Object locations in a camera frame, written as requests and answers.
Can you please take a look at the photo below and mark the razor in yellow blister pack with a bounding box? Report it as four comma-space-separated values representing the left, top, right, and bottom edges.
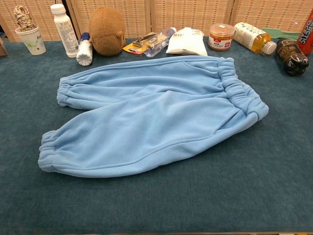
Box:
122, 32, 159, 54

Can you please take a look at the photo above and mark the clear plastic toothbrush pack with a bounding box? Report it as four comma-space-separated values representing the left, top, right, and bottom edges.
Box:
144, 27, 177, 58

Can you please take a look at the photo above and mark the white soft pouch bag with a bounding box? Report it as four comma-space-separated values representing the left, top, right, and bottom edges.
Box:
165, 27, 208, 56

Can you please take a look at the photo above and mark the teal table cloth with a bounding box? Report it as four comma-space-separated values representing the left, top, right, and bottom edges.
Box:
0, 36, 313, 235

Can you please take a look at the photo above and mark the white bottle with blue cap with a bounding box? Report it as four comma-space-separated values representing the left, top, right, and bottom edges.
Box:
76, 32, 93, 67

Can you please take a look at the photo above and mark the brown plush toy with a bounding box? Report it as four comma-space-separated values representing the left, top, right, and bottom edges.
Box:
88, 6, 126, 57

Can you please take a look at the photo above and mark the round jar with red label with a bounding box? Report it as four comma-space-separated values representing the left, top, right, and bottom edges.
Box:
207, 23, 235, 52

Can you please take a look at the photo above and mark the bamboo folding screen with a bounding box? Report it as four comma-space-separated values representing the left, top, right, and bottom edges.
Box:
0, 0, 313, 42

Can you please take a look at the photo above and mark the tall white plastic bottle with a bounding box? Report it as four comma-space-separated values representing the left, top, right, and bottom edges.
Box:
50, 3, 79, 59

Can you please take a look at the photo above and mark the yellow tea bottle white label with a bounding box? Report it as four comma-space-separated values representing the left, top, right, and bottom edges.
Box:
233, 22, 277, 55

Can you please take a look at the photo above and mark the white paper cup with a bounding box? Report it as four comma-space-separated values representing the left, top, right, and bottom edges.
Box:
15, 25, 46, 56

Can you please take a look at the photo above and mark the black coffee bottle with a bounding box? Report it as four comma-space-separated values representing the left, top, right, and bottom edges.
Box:
275, 38, 309, 76

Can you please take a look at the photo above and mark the light green brush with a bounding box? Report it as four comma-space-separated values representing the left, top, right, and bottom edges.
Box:
261, 27, 301, 40

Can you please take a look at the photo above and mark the orange drink can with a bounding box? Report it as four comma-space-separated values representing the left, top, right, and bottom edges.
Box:
297, 8, 313, 56

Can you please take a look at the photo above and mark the braided rope coil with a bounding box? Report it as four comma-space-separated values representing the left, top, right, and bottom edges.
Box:
14, 5, 37, 32

